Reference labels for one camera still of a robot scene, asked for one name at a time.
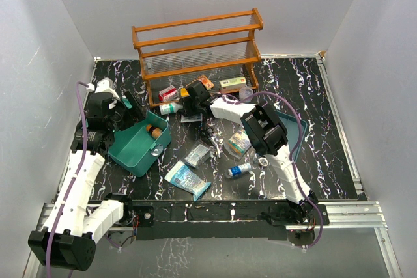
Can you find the white blue sachet packet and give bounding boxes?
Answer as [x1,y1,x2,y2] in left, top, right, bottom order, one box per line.
[180,113,203,123]

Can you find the white green medicine bottle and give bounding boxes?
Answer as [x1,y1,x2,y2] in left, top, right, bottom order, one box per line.
[159,102,184,115]

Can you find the brown orange-capped syrup bottle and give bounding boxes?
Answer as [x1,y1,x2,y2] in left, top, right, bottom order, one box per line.
[146,124,163,139]

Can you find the green medicine kit box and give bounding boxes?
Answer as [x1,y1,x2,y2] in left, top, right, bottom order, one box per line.
[78,95,172,178]

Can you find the bagged white gauze pads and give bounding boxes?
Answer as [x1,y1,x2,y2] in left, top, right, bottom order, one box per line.
[182,140,211,169]

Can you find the blue white mask packet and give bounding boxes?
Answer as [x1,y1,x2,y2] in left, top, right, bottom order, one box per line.
[164,161,211,201]

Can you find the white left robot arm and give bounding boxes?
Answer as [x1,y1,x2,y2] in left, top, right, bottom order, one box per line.
[28,90,145,277]

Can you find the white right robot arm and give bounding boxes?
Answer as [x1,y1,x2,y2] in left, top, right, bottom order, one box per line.
[185,80,323,225]

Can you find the orange patterned medicine box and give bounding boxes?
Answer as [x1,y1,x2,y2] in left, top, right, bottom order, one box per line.
[197,74,214,90]

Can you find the red white medicine box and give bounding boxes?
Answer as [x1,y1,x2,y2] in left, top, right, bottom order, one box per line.
[158,85,179,102]

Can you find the cream long medicine box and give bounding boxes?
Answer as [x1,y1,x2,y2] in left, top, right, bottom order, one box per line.
[220,76,246,92]

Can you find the yellow grey small box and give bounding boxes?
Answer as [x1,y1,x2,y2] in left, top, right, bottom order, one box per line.
[180,88,189,98]

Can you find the orange wooden shelf rack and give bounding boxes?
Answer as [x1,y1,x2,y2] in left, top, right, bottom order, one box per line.
[131,8,264,107]

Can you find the clear round plastic jar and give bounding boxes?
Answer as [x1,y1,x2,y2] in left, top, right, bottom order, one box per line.
[238,87,253,101]

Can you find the blue white small tube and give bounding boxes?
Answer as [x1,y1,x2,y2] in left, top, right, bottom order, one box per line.
[225,163,252,179]

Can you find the blue divided tray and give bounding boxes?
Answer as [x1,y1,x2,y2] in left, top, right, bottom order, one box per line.
[276,111,308,161]

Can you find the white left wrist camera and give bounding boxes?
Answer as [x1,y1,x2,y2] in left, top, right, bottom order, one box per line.
[86,77,120,100]

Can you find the black handled scissors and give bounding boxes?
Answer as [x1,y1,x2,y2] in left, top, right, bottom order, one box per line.
[201,122,221,158]

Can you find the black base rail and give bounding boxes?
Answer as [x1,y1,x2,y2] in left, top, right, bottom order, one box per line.
[111,196,330,245]

